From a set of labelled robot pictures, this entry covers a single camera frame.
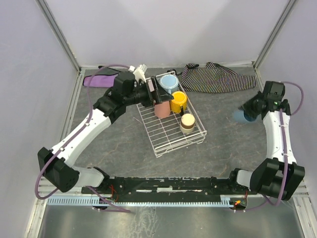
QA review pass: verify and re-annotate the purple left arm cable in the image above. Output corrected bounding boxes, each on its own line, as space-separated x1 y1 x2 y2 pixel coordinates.
35 63 133 213

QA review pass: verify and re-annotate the light blue cable duct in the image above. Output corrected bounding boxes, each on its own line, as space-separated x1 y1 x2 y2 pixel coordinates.
47 194 246 208

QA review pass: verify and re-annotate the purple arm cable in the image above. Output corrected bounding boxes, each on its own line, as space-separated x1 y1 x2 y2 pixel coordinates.
35 63 133 213
232 81 305 214

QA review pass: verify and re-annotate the metal steel cup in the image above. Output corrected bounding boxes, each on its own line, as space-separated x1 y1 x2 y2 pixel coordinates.
180 113 195 134

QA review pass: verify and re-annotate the white wire dish rack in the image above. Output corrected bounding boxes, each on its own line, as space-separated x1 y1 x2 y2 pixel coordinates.
136 71 208 158

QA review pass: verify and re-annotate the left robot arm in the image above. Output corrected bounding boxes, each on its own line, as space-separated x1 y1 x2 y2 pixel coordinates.
38 71 173 192

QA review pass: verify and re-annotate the striped cloth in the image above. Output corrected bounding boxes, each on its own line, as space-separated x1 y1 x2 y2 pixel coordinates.
168 62 256 94

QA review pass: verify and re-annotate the purple microfiber cloth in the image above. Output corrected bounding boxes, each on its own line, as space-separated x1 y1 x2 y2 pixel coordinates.
83 67 120 88

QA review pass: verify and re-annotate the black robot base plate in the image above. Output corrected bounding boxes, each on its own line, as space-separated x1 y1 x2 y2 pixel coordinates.
96 177 256 205

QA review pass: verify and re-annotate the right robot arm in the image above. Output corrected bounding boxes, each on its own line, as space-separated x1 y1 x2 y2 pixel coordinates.
230 81 305 206

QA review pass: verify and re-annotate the blue plastic cup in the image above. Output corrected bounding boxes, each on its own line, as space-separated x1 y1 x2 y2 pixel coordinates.
233 110 257 123

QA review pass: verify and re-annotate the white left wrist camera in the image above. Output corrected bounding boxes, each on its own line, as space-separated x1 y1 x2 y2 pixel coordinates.
128 64 148 83

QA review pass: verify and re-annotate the light blue textured mug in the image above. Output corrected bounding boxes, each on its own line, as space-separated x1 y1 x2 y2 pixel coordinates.
159 74 179 94

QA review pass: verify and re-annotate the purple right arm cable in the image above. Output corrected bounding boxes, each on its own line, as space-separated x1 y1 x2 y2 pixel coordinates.
232 81 305 214

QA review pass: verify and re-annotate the yellow plastic cup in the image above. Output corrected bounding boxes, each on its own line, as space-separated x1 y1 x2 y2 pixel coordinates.
170 91 188 116

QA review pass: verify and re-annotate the pink plastic cup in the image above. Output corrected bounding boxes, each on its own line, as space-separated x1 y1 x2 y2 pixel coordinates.
154 102 170 119

